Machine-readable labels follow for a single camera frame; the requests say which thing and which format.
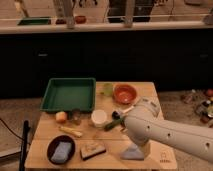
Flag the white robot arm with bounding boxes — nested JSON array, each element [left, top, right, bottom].
[[124, 98, 213, 163]]

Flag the green plastic tray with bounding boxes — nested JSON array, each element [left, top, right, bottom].
[[40, 78, 96, 113]]

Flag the background green tray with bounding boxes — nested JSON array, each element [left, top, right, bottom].
[[18, 17, 51, 26]]

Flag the grey blue cloth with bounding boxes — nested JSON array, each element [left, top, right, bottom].
[[120, 143, 144, 160]]

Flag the black round cap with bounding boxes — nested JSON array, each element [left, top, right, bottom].
[[112, 111, 121, 120]]

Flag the white round cup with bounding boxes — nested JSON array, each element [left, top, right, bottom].
[[91, 110, 107, 127]]

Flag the orange bowl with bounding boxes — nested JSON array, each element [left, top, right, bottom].
[[113, 84, 137, 105]]

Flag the light green cup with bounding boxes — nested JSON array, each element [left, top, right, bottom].
[[102, 83, 113, 97]]

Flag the yellow stick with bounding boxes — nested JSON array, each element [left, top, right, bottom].
[[59, 126, 83, 138]]

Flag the small metal cup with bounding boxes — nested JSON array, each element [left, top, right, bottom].
[[72, 109, 81, 125]]

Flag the blue sponge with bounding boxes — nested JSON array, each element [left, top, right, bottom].
[[51, 142, 72, 163]]

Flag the small orange fruit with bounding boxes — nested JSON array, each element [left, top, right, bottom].
[[55, 111, 67, 123]]

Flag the black bowl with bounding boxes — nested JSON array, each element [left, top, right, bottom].
[[47, 135, 75, 165]]

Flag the background red bowl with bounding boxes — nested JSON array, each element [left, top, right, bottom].
[[75, 16, 86, 24]]

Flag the black chair frame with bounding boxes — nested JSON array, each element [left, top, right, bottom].
[[19, 120, 30, 171]]

